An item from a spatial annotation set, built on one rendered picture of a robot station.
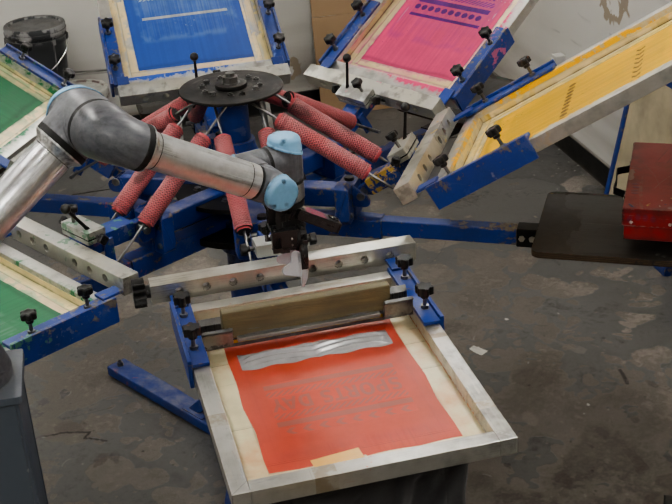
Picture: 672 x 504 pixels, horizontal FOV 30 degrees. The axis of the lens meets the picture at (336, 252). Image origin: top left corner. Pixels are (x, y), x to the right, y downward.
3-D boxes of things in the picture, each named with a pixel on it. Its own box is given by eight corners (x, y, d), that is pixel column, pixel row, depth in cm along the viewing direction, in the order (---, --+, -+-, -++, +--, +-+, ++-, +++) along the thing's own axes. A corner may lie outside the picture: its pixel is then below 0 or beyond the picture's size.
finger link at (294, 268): (282, 289, 289) (278, 251, 286) (307, 285, 290) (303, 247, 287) (285, 293, 286) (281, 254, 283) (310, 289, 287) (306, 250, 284)
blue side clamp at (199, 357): (212, 384, 285) (209, 358, 281) (190, 388, 284) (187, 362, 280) (192, 323, 311) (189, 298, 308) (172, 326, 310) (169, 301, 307)
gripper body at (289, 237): (267, 243, 290) (263, 195, 284) (303, 237, 291) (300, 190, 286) (274, 257, 283) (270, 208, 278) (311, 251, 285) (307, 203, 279)
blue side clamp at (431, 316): (444, 341, 296) (444, 316, 293) (424, 345, 295) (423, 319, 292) (406, 285, 322) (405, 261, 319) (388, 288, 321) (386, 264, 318)
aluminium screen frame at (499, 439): (518, 453, 253) (518, 437, 251) (233, 511, 241) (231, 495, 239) (401, 281, 322) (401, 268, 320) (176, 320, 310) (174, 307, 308)
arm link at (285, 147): (256, 134, 276) (290, 125, 280) (260, 180, 281) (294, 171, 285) (273, 144, 270) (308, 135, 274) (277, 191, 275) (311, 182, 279)
